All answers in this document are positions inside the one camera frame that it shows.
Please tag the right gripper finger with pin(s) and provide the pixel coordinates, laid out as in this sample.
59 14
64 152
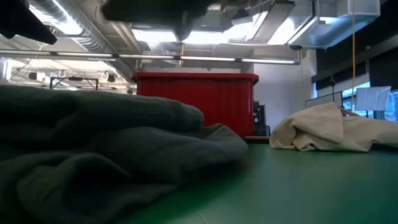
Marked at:
184 29

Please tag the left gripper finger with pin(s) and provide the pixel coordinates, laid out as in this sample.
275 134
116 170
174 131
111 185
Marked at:
21 21

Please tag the dark green button shirt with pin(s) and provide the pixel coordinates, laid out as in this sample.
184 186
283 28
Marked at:
93 155

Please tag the red plastic laundry bin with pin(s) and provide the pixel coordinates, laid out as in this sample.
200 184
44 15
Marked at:
199 99

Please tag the long ceiling light strip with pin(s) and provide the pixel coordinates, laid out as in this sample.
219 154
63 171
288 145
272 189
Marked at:
155 57

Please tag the black equipment rack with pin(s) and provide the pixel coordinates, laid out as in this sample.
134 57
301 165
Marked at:
259 118

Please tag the light wooden desk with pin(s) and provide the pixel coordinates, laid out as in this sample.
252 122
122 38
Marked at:
256 139

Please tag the grey partition panel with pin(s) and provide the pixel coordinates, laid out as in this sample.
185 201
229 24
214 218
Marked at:
323 100

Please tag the cream folded garment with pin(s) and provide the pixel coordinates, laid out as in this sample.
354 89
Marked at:
326 133

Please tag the white board by window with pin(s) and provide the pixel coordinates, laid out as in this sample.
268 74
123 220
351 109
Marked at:
371 99

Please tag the black metal frame stand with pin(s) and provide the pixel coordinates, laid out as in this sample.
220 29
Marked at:
74 79

